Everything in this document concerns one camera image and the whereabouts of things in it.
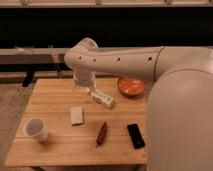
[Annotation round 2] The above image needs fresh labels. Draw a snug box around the wooden table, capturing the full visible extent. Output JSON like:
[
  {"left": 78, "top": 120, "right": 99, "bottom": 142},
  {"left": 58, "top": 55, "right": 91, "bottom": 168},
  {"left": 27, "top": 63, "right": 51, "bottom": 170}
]
[{"left": 5, "top": 78, "right": 146, "bottom": 167}]

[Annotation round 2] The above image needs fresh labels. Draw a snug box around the orange red bowl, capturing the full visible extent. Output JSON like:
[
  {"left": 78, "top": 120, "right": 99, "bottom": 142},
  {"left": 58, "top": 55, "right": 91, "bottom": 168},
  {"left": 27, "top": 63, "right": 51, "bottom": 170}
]
[{"left": 117, "top": 77, "right": 145, "bottom": 97}]

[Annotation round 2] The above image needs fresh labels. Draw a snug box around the white paper cup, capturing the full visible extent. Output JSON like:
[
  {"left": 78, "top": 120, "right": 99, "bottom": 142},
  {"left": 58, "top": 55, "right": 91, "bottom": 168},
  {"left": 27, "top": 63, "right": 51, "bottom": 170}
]
[{"left": 23, "top": 118, "right": 48, "bottom": 142}]

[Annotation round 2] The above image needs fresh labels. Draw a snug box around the beige sponge block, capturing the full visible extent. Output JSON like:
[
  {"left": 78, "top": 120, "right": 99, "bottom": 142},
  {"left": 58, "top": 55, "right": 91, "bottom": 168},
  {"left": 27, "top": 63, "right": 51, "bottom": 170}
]
[{"left": 70, "top": 106, "right": 83, "bottom": 125}]

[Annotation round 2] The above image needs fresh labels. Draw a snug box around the white rectangular box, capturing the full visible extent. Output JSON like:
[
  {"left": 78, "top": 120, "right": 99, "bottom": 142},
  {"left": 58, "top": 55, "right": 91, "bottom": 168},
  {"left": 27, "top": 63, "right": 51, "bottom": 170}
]
[{"left": 90, "top": 90, "right": 115, "bottom": 109}]

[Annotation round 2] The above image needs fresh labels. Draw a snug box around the black rectangular remote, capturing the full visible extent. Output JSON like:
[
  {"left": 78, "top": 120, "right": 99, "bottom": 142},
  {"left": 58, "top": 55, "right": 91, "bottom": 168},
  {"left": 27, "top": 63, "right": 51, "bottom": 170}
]
[{"left": 127, "top": 124, "right": 145, "bottom": 149}]

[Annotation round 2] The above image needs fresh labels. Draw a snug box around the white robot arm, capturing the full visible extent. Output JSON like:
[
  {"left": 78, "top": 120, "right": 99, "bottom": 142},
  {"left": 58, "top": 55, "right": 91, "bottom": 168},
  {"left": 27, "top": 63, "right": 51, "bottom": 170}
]
[{"left": 64, "top": 38, "right": 213, "bottom": 171}]

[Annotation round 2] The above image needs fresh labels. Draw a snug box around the long grey bench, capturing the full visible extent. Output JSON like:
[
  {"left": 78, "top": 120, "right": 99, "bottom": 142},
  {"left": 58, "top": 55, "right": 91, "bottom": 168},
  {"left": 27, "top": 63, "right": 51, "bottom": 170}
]
[{"left": 0, "top": 46, "right": 213, "bottom": 88}]

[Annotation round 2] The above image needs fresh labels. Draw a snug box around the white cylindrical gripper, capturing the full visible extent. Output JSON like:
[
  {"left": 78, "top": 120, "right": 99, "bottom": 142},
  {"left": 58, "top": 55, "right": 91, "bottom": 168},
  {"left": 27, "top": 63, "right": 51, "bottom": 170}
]
[{"left": 73, "top": 70, "right": 95, "bottom": 94}]

